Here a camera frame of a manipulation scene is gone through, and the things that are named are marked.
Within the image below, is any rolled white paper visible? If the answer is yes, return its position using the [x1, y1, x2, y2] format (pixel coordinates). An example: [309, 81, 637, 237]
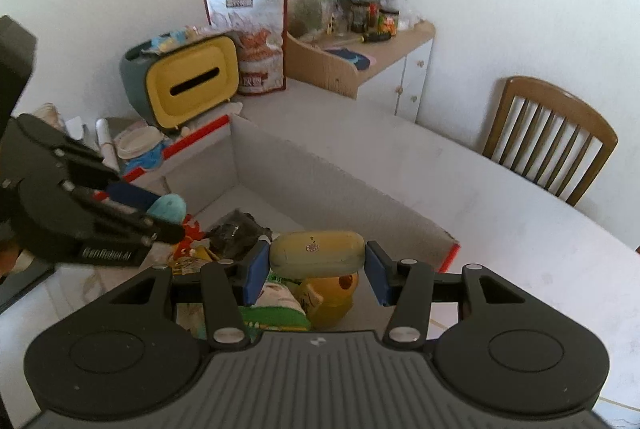
[96, 118, 119, 171]

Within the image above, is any person's left hand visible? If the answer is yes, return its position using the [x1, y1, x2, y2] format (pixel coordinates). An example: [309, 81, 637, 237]
[0, 241, 34, 277]

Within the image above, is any teal lotus toy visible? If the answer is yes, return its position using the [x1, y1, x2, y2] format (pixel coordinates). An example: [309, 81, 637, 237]
[146, 193, 188, 224]

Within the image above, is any yellow green tissue box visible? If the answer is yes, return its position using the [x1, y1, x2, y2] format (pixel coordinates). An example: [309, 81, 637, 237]
[119, 35, 240, 132]

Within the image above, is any dark tea leaf bag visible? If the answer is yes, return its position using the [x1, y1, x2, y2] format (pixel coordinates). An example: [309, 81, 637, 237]
[204, 209, 272, 260]

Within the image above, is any white wooden side cabinet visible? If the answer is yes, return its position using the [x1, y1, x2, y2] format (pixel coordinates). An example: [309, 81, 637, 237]
[285, 21, 435, 123]

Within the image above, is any red white snack bag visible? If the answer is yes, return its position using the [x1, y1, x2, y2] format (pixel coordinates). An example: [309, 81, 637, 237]
[204, 0, 288, 96]

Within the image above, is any green fabric doll pouch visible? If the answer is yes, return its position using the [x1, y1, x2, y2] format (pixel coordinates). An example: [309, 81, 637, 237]
[240, 282, 311, 333]

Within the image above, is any red white cardboard box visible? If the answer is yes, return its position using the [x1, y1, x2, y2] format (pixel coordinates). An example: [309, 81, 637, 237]
[127, 117, 459, 270]

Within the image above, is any wooden chair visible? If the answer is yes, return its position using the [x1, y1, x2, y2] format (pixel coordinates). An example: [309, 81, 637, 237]
[483, 76, 618, 206]

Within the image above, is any white paper cup lid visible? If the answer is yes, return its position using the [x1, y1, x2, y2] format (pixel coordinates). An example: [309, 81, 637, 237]
[115, 126, 164, 160]

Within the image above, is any glass jar dark lid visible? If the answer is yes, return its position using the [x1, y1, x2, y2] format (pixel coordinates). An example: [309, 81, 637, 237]
[378, 9, 399, 37]

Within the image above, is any silver foil snack pouch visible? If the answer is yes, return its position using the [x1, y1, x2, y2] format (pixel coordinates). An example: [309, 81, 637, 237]
[168, 256, 212, 276]

